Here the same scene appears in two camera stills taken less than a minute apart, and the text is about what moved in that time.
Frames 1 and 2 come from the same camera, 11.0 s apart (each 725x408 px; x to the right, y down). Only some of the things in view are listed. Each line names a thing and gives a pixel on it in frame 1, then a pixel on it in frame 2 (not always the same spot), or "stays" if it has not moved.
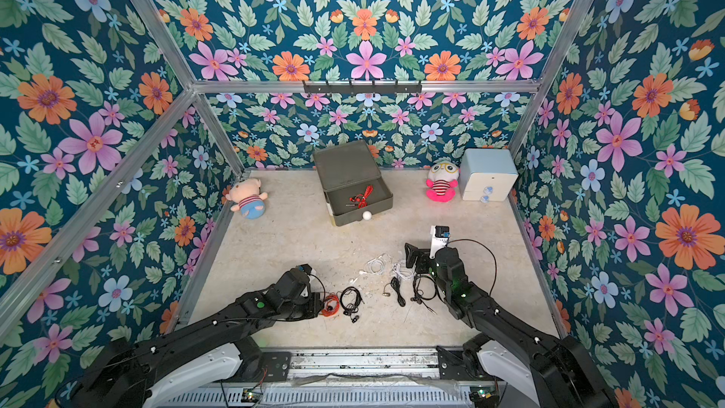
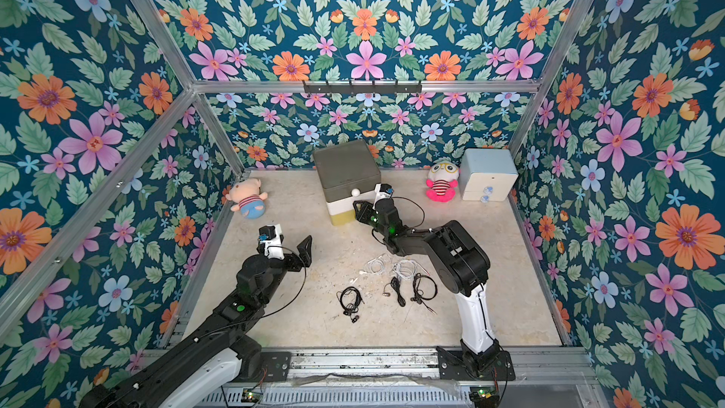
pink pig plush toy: [249, 198] stays
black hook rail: [363, 89] stays
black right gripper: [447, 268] -> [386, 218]
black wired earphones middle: [396, 285] stays
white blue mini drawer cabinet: [486, 174] stays
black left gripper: [314, 299] -> [305, 257]
